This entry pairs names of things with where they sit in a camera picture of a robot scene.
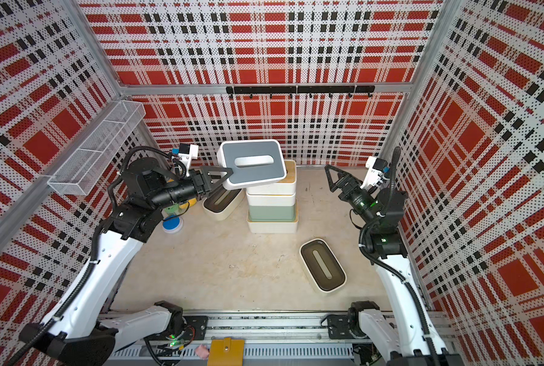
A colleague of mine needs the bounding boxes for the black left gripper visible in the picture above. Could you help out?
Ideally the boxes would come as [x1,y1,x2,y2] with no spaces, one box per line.
[148,166,232,211]

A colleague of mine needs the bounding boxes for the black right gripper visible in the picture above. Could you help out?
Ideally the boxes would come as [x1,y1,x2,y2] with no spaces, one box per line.
[325,165,377,231]

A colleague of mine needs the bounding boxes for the white tissue box grey lid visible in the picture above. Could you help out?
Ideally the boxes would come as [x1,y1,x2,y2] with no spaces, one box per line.
[217,140,287,191]

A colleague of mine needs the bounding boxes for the mint green tissue box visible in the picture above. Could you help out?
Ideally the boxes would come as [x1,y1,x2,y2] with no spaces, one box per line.
[248,204,296,222]

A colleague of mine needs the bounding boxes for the large white box bamboo lid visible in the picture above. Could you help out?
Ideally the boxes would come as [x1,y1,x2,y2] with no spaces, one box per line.
[247,216,299,234]

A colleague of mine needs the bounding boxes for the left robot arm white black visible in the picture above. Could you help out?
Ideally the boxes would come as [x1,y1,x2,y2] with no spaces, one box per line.
[7,146,234,365]

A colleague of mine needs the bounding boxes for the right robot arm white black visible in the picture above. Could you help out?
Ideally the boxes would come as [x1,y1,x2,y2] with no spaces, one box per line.
[325,146,463,365]

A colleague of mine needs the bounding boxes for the cream tissue box dark lid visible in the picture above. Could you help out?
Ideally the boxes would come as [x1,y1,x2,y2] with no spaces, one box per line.
[203,186,245,221]

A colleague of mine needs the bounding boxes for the yellow plush toy red dots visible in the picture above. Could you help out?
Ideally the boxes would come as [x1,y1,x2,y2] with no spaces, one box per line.
[179,198,197,210]

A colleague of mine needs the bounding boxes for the green lid air freshener jar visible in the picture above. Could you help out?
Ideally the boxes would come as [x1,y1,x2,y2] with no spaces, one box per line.
[164,204,184,217]

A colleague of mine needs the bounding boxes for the blue lid white jar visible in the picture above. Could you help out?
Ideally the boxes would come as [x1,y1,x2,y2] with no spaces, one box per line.
[162,216,184,234]

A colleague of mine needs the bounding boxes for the cream box dark lid front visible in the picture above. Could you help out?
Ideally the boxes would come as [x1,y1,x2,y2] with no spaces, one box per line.
[299,238,348,294]

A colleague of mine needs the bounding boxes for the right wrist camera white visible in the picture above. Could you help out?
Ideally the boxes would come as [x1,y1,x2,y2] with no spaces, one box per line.
[361,156,389,190]

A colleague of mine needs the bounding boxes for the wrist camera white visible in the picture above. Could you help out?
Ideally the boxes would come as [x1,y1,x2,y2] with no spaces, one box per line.
[361,156,389,190]
[171,143,199,178]

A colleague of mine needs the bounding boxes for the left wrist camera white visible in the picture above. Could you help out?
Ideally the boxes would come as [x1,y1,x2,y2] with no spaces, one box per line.
[171,143,199,178]

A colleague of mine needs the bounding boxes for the black wall hook rail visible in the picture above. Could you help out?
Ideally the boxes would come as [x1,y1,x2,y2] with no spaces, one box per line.
[225,85,376,98]

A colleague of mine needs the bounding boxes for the white wire mesh wall basket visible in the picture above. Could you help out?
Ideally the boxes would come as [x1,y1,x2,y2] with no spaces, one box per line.
[48,100,145,196]

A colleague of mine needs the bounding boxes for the pink small object on rail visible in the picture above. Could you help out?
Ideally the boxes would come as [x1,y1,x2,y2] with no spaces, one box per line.
[194,345,210,360]

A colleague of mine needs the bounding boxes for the yellow block on rail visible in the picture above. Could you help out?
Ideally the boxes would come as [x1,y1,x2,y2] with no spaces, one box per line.
[207,337,245,366]

